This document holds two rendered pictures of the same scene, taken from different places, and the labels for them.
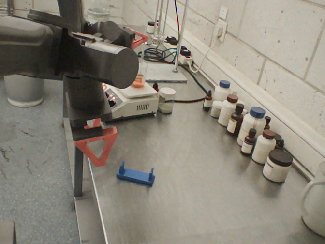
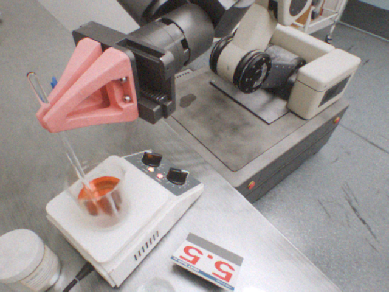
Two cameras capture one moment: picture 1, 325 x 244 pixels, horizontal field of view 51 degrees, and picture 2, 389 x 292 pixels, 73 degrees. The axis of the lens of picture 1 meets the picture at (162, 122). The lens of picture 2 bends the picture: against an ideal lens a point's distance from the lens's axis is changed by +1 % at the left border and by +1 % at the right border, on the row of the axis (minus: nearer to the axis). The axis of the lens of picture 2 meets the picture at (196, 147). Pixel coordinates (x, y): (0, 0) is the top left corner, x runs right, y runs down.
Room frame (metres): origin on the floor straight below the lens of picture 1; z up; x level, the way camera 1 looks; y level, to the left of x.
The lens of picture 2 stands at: (1.32, 0.16, 1.15)
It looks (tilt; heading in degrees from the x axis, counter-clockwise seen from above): 48 degrees down; 161
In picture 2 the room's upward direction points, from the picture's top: 3 degrees clockwise
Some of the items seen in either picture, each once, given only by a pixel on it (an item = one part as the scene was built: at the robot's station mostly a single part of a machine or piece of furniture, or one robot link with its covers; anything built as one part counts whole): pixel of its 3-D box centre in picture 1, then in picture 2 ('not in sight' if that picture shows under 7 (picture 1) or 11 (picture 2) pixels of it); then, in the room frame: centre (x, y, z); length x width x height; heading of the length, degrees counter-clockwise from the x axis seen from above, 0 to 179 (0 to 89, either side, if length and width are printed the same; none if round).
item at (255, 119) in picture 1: (252, 127); not in sight; (1.00, -0.29, 0.81); 0.07 x 0.07 x 0.13
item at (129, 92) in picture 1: (135, 88); (109, 202); (1.12, 0.11, 0.83); 0.12 x 0.12 x 0.01; 35
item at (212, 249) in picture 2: not in sight; (208, 258); (1.21, 0.23, 0.77); 0.09 x 0.06 x 0.04; 48
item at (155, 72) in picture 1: (151, 71); not in sight; (1.51, 0.09, 0.76); 0.30 x 0.20 x 0.01; 112
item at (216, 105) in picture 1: (217, 109); not in sight; (1.18, -0.20, 0.78); 0.05 x 0.05 x 0.05
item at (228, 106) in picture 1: (229, 110); not in sight; (1.13, -0.23, 0.80); 0.06 x 0.06 x 0.11
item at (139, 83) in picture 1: (136, 75); (104, 193); (1.13, 0.12, 0.88); 0.07 x 0.06 x 0.08; 97
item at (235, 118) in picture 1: (236, 118); not in sight; (1.07, -0.25, 0.80); 0.04 x 0.04 x 0.11
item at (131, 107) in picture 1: (127, 99); (129, 205); (1.10, 0.14, 0.79); 0.22 x 0.13 x 0.08; 125
